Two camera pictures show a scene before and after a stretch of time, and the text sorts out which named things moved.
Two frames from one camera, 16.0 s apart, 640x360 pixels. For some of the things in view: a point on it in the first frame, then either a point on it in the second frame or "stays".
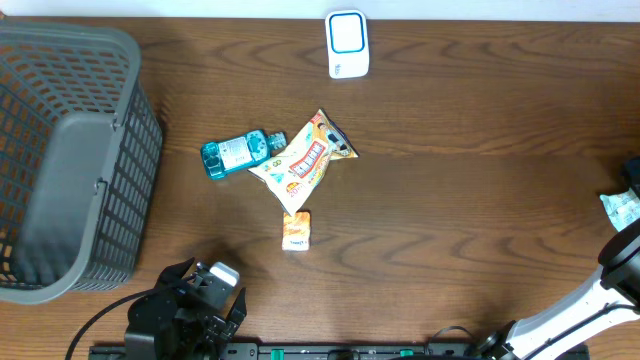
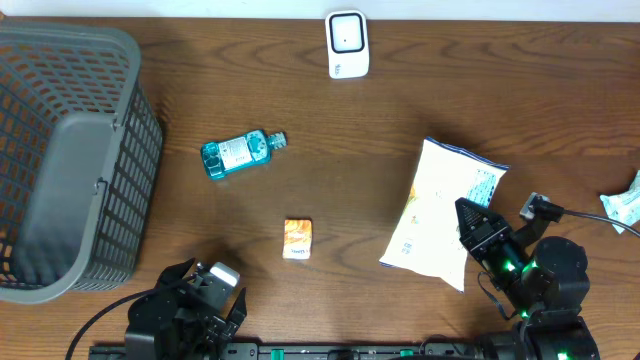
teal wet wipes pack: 622,208 stays
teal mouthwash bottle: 241,151 stays
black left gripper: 224,327 stays
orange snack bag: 294,172 -> 428,240
